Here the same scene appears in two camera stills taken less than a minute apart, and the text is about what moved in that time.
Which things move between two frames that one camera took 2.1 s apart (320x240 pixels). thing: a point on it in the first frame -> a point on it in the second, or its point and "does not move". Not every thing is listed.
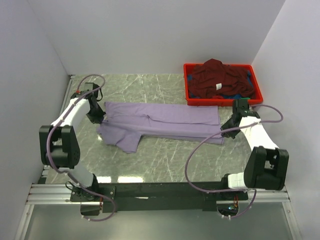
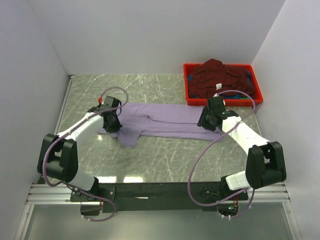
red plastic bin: [193, 101] does not move
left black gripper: [98, 118] -> [116, 128]
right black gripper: [227, 134] -> [202, 121]
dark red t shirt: [213, 78] does not move
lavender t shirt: [124, 124] does not move
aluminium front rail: [60, 194] does not move
